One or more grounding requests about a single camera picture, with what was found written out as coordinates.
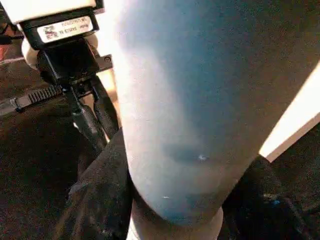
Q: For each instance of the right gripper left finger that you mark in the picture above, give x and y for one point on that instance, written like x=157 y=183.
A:
x=97 y=200

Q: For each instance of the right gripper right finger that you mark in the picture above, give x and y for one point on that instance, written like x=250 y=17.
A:
x=270 y=205

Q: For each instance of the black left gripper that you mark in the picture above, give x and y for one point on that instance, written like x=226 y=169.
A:
x=65 y=62

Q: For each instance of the white plastic table top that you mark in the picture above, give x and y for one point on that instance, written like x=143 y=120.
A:
x=295 y=115

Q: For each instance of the white plastic table leg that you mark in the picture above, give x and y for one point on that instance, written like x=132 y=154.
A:
x=200 y=100

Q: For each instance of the black work mat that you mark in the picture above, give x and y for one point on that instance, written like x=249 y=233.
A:
x=30 y=170

